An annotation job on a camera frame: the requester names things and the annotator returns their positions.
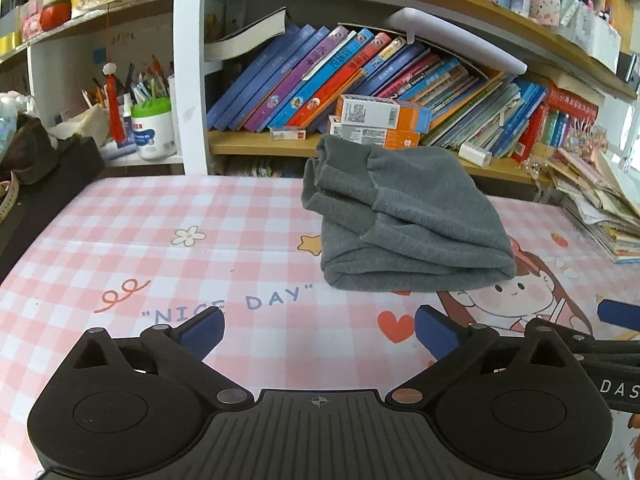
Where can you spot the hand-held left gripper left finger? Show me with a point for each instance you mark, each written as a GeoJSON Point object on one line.
{"type": "Point", "coordinates": [202, 332]}

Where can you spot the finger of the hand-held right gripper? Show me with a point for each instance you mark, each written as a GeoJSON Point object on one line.
{"type": "Point", "coordinates": [620, 314]}
{"type": "Point", "coordinates": [610, 347]}

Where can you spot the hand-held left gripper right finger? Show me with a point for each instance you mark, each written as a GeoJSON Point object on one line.
{"type": "Point", "coordinates": [435, 332]}

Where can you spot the grey sweatshirt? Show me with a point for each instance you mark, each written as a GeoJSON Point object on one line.
{"type": "Point", "coordinates": [425, 220]}

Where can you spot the stack of papers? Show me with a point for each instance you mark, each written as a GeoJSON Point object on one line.
{"type": "Point", "coordinates": [600, 210]}

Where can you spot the pink checked tablecloth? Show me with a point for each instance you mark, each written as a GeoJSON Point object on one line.
{"type": "Point", "coordinates": [150, 240]}

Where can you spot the wooden bookshelf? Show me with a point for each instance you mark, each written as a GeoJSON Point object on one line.
{"type": "Point", "coordinates": [240, 142]}

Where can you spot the orange medicine box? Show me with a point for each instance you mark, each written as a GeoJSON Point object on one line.
{"type": "Point", "coordinates": [395, 139]}
{"type": "Point", "coordinates": [380, 112]}

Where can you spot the white tub green lid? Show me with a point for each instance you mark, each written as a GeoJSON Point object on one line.
{"type": "Point", "coordinates": [150, 135]}

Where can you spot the black electronic keyboard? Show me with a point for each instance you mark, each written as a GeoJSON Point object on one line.
{"type": "Point", "coordinates": [45, 200]}

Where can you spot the small red white box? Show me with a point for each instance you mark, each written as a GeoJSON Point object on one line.
{"type": "Point", "coordinates": [287, 134]}

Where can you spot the white spray bottle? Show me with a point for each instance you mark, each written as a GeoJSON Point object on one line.
{"type": "Point", "coordinates": [127, 120]}

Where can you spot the red tassel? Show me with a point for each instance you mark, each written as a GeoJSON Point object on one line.
{"type": "Point", "coordinates": [117, 120]}

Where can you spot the beige wrist band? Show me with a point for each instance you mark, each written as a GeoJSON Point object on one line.
{"type": "Point", "coordinates": [7, 205]}

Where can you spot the white paper bag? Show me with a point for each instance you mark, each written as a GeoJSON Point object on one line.
{"type": "Point", "coordinates": [80, 125]}

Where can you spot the white shelf unit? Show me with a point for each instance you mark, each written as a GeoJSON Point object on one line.
{"type": "Point", "coordinates": [192, 85]}

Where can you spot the bunch of pens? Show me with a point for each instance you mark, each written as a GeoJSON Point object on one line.
{"type": "Point", "coordinates": [147, 87]}

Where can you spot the dark brown cloth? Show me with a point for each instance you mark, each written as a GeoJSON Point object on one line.
{"type": "Point", "coordinates": [30, 150]}

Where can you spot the row of colourful books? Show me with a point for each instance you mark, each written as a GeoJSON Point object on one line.
{"type": "Point", "coordinates": [300, 75]}

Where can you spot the white storage box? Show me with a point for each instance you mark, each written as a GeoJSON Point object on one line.
{"type": "Point", "coordinates": [595, 32]}

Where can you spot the thick grey book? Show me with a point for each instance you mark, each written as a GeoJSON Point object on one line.
{"type": "Point", "coordinates": [240, 40]}

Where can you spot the pink dotted pen cup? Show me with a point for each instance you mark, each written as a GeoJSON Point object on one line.
{"type": "Point", "coordinates": [545, 11]}

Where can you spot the red round doll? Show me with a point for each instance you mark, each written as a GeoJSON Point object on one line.
{"type": "Point", "coordinates": [55, 12]}

